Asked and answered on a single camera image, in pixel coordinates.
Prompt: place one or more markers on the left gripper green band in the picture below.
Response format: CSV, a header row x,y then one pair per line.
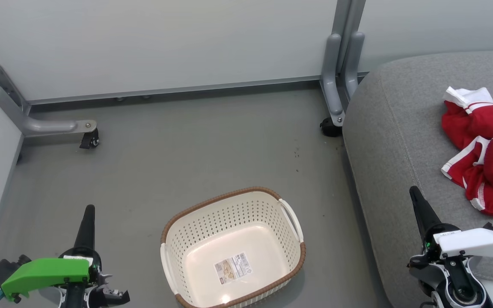
x,y
45,269

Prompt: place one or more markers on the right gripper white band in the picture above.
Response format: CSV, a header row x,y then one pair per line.
x,y
473,244

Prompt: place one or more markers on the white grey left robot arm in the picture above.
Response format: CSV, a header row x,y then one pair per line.
x,y
109,296

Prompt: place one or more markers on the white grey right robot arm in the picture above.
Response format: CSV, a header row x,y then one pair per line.
x,y
464,291

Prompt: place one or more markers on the white basket with brown rim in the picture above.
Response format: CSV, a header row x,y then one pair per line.
x,y
212,222

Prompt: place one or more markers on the grey fabric sofa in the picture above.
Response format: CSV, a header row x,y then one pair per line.
x,y
400,149

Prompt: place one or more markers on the black caster with metal fork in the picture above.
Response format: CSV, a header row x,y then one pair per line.
x,y
90,140

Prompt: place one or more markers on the black caster wheel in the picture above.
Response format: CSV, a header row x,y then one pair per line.
x,y
330,128

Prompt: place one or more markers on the printed paper label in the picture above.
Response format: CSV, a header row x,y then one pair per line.
x,y
233,267

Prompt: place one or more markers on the grey partition stand with twin posts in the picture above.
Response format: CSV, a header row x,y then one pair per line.
x,y
332,85

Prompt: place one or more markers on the grey partition stand with slotted post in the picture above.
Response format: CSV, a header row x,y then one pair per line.
x,y
37,126

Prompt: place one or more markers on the aluminium partition bottom rail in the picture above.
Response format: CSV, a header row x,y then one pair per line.
x,y
178,90

